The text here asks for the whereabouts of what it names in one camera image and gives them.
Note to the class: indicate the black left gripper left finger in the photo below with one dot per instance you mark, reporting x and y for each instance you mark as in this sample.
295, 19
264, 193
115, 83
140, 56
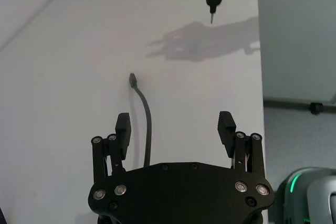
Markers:
119, 145

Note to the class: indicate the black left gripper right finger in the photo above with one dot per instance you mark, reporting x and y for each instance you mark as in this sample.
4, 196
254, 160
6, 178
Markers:
240, 150

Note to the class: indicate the grey metal rail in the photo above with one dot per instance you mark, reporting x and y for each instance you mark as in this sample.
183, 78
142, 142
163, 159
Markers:
286, 103

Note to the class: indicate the small black rail clamp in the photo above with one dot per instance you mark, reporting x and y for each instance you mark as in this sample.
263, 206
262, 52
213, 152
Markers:
316, 108

